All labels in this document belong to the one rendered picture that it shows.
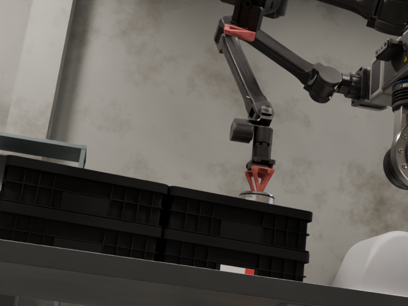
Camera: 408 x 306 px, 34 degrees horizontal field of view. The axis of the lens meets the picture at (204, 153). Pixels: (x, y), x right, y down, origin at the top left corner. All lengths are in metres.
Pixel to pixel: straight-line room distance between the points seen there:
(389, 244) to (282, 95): 1.70
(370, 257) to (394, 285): 0.24
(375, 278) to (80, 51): 2.95
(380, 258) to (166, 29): 2.61
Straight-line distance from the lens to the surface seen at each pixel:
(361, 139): 5.91
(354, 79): 2.25
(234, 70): 2.15
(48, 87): 5.22
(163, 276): 1.28
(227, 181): 5.44
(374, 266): 4.75
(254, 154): 1.97
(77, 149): 4.65
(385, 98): 2.18
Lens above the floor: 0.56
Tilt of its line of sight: 16 degrees up
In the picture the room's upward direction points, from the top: 7 degrees clockwise
